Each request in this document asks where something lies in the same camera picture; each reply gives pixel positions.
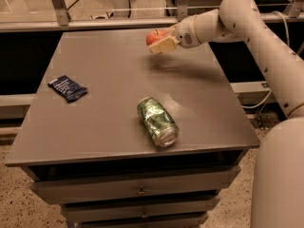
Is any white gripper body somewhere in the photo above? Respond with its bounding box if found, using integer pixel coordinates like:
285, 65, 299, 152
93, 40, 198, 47
175, 16, 200, 48

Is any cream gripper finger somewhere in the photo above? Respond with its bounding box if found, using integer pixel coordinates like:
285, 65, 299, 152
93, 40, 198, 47
147, 35, 180, 54
164, 25, 177, 36

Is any red apple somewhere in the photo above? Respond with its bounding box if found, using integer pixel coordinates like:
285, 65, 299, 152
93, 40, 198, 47
145, 29, 167, 46

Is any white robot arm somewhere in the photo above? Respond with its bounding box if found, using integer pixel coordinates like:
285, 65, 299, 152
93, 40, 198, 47
146, 0, 304, 228

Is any green soda can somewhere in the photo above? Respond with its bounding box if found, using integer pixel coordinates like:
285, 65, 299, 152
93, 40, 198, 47
137, 97, 179, 147

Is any grey drawer cabinet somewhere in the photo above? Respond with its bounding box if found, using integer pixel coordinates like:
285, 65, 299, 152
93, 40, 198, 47
4, 27, 262, 228

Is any blue snack packet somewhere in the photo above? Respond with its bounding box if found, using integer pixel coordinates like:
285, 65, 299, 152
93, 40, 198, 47
47, 75, 88, 103

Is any middle drawer front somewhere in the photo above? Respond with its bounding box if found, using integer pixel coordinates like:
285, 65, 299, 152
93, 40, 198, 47
62, 195, 219, 222

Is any drawer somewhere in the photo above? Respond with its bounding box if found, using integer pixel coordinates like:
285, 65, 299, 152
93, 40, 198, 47
82, 213, 208, 228
62, 195, 219, 222
30, 165, 240, 204

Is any bottom drawer front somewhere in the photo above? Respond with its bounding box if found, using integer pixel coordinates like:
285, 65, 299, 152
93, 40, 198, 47
82, 213, 208, 228

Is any top drawer front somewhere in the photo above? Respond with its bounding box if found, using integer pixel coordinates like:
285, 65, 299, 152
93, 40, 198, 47
30, 165, 240, 204

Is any metal railing frame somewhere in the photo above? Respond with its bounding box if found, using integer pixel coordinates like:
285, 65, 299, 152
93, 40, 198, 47
0, 0, 303, 32

